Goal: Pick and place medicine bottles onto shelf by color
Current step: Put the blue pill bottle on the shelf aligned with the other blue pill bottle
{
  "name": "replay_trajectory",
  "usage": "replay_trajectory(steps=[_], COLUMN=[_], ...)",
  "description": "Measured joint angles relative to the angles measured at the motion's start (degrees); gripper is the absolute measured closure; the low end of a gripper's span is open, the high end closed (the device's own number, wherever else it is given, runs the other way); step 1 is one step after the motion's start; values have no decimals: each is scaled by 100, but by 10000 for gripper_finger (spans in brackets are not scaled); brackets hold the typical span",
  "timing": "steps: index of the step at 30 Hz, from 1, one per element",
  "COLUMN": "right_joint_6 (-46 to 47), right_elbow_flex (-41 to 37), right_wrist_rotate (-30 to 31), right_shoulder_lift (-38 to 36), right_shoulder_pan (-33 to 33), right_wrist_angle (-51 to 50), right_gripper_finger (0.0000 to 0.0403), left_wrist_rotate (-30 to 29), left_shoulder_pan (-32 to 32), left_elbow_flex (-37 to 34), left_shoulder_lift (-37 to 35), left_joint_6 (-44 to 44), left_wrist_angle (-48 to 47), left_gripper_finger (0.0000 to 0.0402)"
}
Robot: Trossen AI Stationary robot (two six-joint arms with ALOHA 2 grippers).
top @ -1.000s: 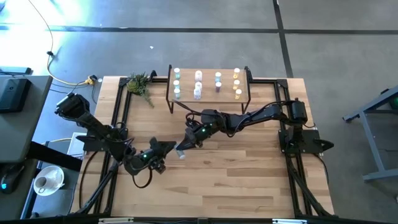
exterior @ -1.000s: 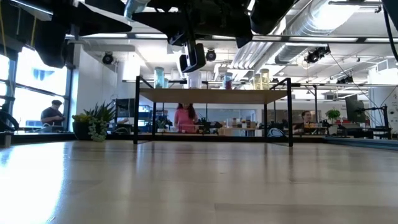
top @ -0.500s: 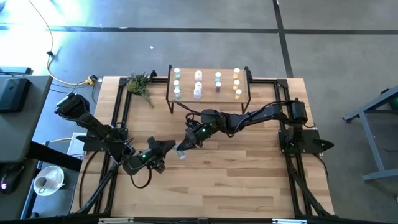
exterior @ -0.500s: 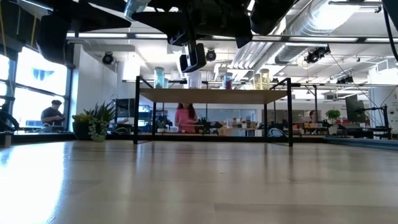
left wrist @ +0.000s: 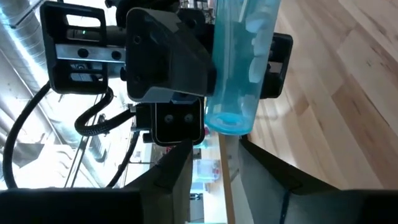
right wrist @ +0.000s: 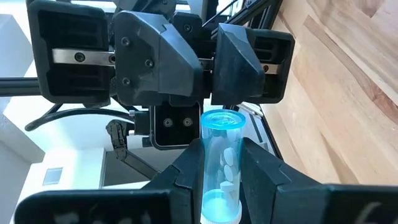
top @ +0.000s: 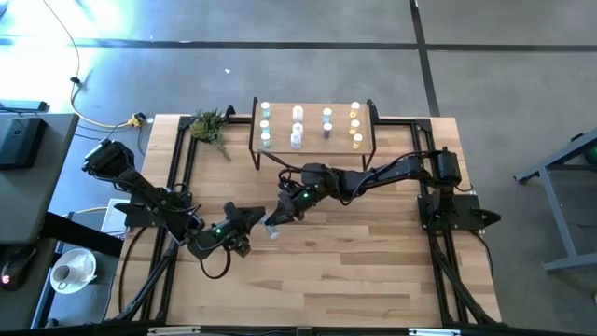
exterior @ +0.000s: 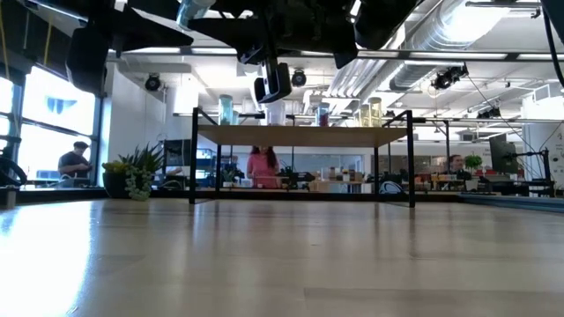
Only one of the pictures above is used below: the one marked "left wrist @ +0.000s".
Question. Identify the blue medicine bottle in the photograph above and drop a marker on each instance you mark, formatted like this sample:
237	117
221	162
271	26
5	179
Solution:
236	77

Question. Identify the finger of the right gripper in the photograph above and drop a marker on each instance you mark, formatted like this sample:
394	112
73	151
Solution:
161	62
281	49

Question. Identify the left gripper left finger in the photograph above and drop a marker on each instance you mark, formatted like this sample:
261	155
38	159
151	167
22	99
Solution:
168	193

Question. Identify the silver corrugated ceiling duct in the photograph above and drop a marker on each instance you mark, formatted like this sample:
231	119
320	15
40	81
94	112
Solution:
18	40

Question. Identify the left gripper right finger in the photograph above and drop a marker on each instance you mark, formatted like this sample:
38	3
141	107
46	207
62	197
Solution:
264	193

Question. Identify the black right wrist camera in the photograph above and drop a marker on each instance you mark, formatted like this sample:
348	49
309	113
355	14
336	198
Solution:
178	119

